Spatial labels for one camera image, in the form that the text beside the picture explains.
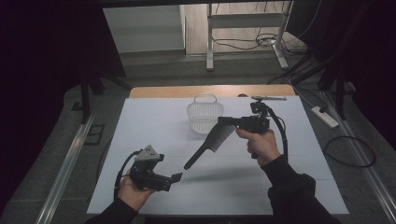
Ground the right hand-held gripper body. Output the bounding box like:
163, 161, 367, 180
237, 94, 288, 135

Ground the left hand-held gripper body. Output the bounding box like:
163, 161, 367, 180
128, 144, 173, 192

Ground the black comb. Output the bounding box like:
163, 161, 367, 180
183, 122, 237, 171

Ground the white plastic mesh basket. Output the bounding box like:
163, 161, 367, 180
186, 92, 225, 135

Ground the person's left hand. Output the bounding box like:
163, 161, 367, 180
117, 176, 156, 213

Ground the person's right hand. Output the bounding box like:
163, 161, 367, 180
234, 127, 282, 168

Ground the white table mat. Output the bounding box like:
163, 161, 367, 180
86, 95, 350, 217

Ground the white power strip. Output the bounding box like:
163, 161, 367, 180
311, 105, 340, 130

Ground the black metal stand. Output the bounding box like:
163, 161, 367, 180
78, 69, 134, 125
290, 54, 348, 121

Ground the grey cabinet panel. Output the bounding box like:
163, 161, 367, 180
102, 4, 187, 54

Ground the left hand-held gripper black cable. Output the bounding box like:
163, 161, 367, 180
113, 149, 144, 201

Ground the hand-held gripper black cable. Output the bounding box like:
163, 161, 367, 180
113, 149, 144, 201
263, 104, 290, 163

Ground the right hand-held gripper black cable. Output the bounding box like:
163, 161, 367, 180
263, 104, 290, 163

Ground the black square floor frame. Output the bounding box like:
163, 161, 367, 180
84, 123, 106, 147

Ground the aluminium rail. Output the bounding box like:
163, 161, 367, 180
35, 113, 97, 224
321, 91, 396, 224

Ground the tangle of black floor cables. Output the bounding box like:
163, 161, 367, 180
211, 1, 323, 58

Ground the white metal desk frame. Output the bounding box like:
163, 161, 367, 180
205, 0, 294, 72

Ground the black looped cable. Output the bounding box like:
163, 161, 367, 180
322, 135, 376, 169

